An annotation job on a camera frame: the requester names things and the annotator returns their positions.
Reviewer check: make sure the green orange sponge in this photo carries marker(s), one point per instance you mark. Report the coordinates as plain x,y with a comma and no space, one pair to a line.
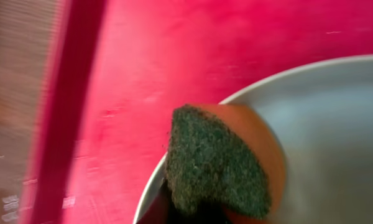
227,157

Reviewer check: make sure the white plate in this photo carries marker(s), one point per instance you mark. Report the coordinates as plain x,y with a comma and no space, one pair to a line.
322,116

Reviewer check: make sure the red plastic tray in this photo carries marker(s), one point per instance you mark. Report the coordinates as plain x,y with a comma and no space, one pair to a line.
118,68

